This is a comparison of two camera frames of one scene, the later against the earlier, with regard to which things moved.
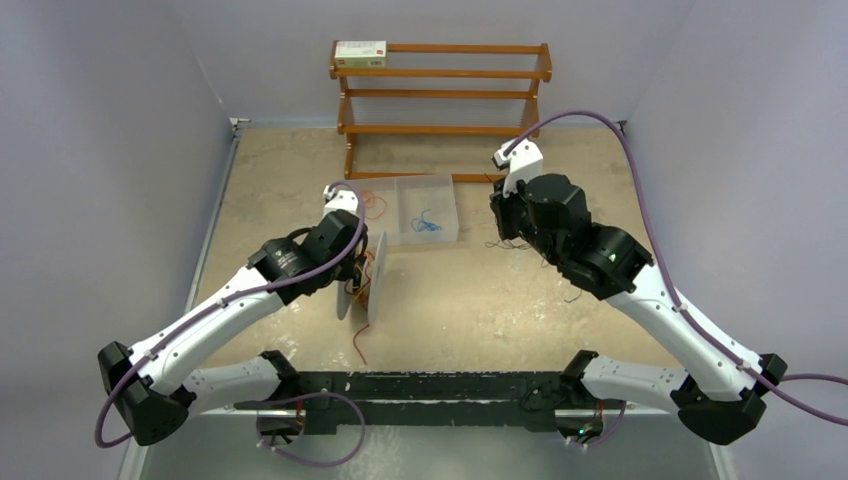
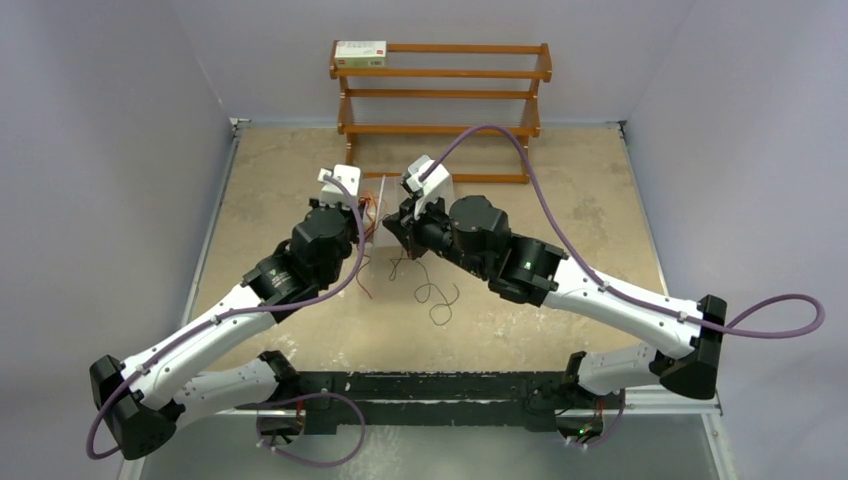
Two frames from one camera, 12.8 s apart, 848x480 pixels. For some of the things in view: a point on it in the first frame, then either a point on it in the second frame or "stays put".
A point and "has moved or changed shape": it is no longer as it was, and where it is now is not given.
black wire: [522, 247] has moved or changed shape
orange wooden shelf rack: [346, 118] stays put
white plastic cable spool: [371, 295] -> [369, 215]
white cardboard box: [360, 54] stays put
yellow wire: [356, 287] -> [374, 215]
